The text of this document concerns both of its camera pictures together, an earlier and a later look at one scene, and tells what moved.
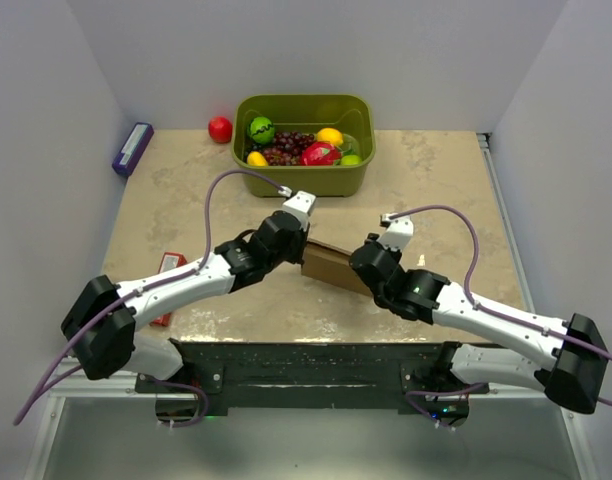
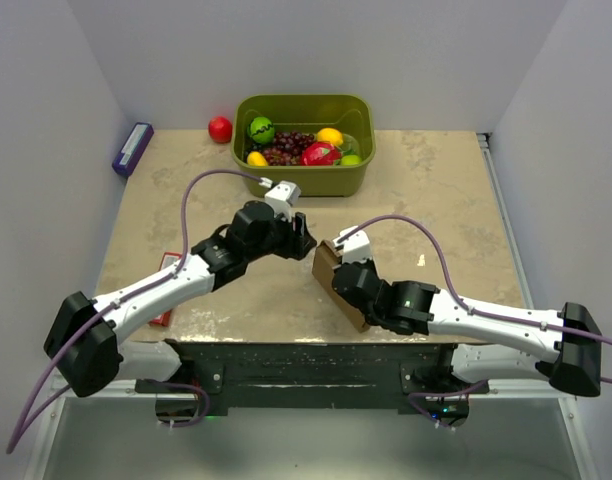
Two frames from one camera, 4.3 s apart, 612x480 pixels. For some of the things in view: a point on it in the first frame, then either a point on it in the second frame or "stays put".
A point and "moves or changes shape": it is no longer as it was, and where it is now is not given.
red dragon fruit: x=319 y=153 stays put
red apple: x=220 y=129 stays put
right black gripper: x=394 y=254 to x=368 y=264
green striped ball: x=261 y=129 stays put
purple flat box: x=129 y=155 stays put
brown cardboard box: x=328 y=248 moves or changes shape
